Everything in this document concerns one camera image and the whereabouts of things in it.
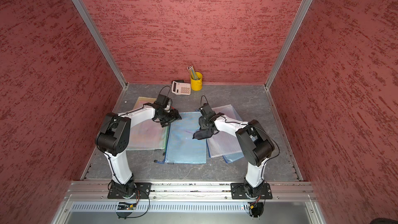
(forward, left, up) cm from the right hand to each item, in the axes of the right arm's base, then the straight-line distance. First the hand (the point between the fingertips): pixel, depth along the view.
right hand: (206, 124), depth 96 cm
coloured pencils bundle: (+36, +9, +12) cm, 39 cm away
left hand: (+1, +20, +1) cm, 20 cm away
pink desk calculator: (+33, +20, 0) cm, 39 cm away
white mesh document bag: (-12, -9, -2) cm, 15 cm away
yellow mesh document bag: (+21, +47, -1) cm, 52 cm away
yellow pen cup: (+32, +7, +3) cm, 33 cm away
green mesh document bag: (-6, +35, -2) cm, 36 cm away
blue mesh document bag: (-21, -12, -3) cm, 24 cm away
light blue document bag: (-14, +15, -2) cm, 21 cm away
